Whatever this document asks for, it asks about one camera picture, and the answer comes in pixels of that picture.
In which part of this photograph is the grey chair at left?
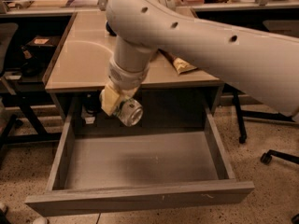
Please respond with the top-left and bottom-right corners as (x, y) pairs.
(0, 22), (18, 77)

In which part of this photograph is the black right table leg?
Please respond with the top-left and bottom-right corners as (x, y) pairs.
(232, 89), (292, 144)

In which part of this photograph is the grey cabinet desk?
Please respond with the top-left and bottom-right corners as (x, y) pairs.
(46, 11), (223, 135)

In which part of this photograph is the blue pepsi can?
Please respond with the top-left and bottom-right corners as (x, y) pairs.
(106, 21), (117, 36)

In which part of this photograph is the grey open top drawer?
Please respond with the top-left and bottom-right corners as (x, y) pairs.
(25, 98), (254, 217)

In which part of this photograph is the dark box with label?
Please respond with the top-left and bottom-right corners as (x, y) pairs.
(27, 35), (61, 49)

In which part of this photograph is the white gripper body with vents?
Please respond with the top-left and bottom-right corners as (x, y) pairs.
(108, 58), (150, 91)

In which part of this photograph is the black bottle on left shelf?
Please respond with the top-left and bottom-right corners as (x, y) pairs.
(21, 46), (42, 77)

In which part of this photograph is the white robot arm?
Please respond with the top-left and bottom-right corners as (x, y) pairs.
(106, 0), (299, 121)

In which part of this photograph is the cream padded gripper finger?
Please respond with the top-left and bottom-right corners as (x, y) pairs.
(101, 83), (122, 116)

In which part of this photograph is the brown yellow chip bag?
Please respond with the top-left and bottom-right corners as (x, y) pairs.
(160, 49), (196, 75)

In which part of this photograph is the black office chair base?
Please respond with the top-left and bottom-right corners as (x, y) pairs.
(260, 149), (299, 164)

